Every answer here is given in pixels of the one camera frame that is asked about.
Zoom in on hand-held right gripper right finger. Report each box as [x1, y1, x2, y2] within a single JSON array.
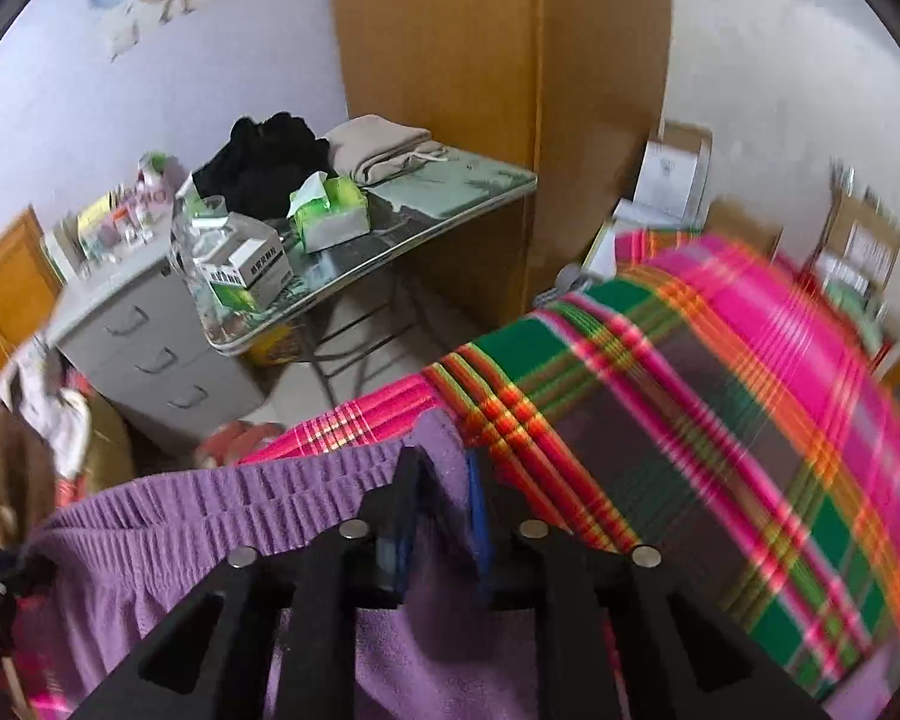
[[465, 452, 833, 720]]

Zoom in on purple sweater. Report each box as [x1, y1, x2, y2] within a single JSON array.
[[11, 409, 631, 720]]

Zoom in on pink green plaid bed sheet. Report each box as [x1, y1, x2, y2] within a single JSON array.
[[240, 229, 900, 713]]

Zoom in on folding table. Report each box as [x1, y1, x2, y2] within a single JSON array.
[[172, 146, 539, 391]]

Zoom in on red slipper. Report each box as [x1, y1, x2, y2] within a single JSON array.
[[199, 420, 282, 466]]

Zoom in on floral blanket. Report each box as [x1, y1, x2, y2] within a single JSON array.
[[0, 334, 136, 500]]

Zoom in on grey drawer cabinet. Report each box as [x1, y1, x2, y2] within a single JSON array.
[[45, 247, 267, 451]]

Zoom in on wooden wardrobe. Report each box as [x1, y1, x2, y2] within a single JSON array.
[[328, 0, 672, 316]]

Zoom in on black clothes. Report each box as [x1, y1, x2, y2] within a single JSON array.
[[193, 112, 331, 220]]

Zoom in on tall white box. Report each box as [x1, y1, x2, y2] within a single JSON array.
[[634, 120, 713, 222]]

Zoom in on beige folded clothes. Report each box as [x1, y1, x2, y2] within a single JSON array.
[[322, 115, 447, 187]]

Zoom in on brown cardboard box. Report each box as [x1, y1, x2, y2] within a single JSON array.
[[810, 161, 900, 293]]

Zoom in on clear glass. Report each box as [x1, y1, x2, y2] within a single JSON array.
[[169, 193, 231, 280]]

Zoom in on wooden panel furniture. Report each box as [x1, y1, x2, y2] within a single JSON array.
[[0, 206, 65, 376]]

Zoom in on flat white box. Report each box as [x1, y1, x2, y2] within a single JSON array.
[[581, 199, 691, 282]]

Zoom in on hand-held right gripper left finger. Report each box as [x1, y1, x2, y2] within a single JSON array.
[[67, 448, 425, 720]]

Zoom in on green white medicine box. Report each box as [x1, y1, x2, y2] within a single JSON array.
[[199, 229, 293, 312]]

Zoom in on flat cardboard box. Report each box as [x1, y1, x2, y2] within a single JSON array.
[[705, 199, 785, 256]]

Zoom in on green tissue pack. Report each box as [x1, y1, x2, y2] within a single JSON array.
[[287, 172, 368, 254]]

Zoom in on small items on cabinet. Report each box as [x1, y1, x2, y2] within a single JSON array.
[[45, 150, 177, 275]]

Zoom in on yellow bag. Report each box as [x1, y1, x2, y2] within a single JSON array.
[[244, 319, 308, 368]]

